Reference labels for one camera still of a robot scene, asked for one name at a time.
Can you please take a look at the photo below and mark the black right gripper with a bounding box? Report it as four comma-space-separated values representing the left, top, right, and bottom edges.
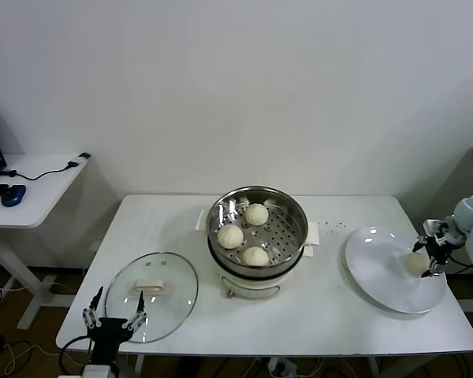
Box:
412, 234, 456, 280

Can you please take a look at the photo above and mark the white steamed baozi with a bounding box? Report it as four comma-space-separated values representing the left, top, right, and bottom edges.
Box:
244, 202, 269, 227
404, 252, 429, 276
241, 246, 270, 268
217, 224, 244, 250

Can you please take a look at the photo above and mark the white power strip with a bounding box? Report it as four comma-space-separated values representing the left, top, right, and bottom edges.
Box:
267, 357, 299, 375

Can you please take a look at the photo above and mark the stainless steel steamer basket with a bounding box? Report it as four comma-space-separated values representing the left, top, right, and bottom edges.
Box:
207, 186, 309, 276

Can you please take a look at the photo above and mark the white electric cooker pot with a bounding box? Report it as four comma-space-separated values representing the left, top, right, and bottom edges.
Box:
196, 209, 321, 302

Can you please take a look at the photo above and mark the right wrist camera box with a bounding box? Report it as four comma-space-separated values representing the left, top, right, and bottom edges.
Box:
423, 219, 443, 237

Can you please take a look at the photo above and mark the glass pot lid cream handle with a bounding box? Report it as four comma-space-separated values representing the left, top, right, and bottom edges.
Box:
104, 251, 199, 344

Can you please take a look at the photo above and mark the black cable with adapter plug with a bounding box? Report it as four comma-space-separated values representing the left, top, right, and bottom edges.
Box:
0, 152, 91, 182

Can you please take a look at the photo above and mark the white round plate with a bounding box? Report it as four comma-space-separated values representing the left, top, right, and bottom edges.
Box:
345, 226, 447, 315

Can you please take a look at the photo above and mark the white side table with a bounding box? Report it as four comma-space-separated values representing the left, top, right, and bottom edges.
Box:
0, 152, 94, 332

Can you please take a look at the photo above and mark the blue computer mouse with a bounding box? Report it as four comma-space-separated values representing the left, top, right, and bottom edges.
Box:
0, 184, 27, 209

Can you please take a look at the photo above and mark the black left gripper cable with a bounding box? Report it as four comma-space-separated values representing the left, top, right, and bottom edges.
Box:
58, 336, 92, 373

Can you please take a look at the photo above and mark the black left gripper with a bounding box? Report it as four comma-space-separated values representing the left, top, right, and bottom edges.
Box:
81, 286, 148, 365

